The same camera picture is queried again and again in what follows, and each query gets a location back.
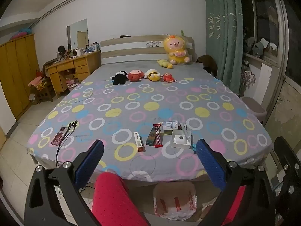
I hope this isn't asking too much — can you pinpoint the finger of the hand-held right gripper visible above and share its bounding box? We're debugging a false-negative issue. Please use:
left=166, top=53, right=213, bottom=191
left=273, top=136, right=301, bottom=208

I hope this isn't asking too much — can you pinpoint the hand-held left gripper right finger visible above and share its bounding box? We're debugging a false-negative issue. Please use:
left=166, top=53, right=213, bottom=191
left=195, top=138, right=278, bottom=226

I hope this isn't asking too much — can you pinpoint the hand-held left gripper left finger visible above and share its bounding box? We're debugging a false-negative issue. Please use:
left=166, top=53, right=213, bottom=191
left=24, top=139, right=105, bottom=226

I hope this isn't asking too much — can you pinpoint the white red print plastic bag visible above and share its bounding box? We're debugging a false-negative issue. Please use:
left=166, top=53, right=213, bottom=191
left=153, top=182, right=197, bottom=222

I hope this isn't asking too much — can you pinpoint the dark long box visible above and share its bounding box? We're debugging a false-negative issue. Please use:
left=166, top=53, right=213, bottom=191
left=145, top=127, right=156, bottom=146

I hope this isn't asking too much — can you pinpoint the white grey pen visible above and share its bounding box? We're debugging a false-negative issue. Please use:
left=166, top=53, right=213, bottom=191
left=180, top=123, right=191, bottom=144

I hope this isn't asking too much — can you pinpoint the white square box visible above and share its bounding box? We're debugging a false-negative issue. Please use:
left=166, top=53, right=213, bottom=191
left=170, top=130, right=192, bottom=149

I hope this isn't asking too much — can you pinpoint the narrow orange white box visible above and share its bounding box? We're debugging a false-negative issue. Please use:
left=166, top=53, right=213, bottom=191
left=133, top=132, right=145, bottom=152

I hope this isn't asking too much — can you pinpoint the white and blue box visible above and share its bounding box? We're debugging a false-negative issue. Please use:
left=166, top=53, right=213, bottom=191
left=161, top=121, right=178, bottom=130

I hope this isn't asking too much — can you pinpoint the pink grey stool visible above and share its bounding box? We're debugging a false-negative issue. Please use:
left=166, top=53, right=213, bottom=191
left=240, top=96, right=267, bottom=123

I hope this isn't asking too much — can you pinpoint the red snack packet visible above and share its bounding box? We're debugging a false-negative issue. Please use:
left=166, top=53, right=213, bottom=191
left=153, top=124, right=163, bottom=148

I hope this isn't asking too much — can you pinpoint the circle print bed sheet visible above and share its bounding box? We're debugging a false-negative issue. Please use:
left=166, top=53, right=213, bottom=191
left=27, top=62, right=274, bottom=184

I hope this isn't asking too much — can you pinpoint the black and white plush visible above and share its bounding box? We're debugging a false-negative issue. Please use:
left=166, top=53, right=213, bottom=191
left=111, top=70, right=128, bottom=86

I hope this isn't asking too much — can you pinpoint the wooden chair with clothes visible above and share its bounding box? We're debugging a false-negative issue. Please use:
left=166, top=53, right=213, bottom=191
left=28, top=69, right=54, bottom=104

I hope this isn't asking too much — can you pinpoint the small red plush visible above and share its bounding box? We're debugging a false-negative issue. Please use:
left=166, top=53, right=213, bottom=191
left=162, top=73, right=177, bottom=83

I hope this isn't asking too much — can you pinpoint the yellow wooden desk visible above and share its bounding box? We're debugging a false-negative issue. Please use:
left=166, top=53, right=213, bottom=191
left=46, top=50, right=101, bottom=98

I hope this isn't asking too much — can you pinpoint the red round plush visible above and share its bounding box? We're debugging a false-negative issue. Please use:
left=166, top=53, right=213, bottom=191
left=128, top=70, right=145, bottom=82

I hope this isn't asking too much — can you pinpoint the dark brown chair back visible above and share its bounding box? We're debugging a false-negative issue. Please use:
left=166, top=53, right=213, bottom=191
left=197, top=55, right=218, bottom=77

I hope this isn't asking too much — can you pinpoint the yellow round plush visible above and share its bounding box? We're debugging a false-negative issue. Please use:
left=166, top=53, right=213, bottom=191
left=144, top=69, right=163, bottom=82

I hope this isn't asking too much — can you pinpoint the grey cap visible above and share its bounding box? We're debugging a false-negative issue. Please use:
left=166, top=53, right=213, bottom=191
left=243, top=37, right=255, bottom=52
left=252, top=42, right=264, bottom=58

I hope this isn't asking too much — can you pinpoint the small yellow duck plush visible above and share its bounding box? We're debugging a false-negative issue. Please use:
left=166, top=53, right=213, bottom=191
left=157, top=59, right=174, bottom=69

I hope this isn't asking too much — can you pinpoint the yellow wooden wardrobe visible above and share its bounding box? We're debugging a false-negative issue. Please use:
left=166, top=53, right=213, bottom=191
left=0, top=33, right=40, bottom=120

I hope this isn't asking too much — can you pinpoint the wooden bed headboard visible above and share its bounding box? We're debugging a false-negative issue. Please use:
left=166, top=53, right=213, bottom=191
left=100, top=35, right=195, bottom=65

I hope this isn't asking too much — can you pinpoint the large yellow pig plush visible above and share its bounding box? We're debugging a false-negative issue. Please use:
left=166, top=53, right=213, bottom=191
left=164, top=35, right=191, bottom=65

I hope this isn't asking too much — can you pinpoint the green leaf print curtain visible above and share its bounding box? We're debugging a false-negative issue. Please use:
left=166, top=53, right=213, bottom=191
left=203, top=0, right=244, bottom=97

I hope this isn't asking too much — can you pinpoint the pink and blue bundle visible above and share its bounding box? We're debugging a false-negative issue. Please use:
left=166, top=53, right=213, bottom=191
left=9, top=27, right=32, bottom=40

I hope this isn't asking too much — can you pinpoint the black earphone cable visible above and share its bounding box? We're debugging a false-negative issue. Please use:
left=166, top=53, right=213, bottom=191
left=55, top=121, right=79, bottom=170

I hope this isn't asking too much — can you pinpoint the wall mirror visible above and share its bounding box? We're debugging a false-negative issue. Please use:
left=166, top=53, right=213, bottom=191
left=66, top=19, right=89, bottom=50

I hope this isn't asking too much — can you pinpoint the window with white frame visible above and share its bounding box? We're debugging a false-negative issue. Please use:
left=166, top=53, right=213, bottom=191
left=247, top=0, right=301, bottom=80

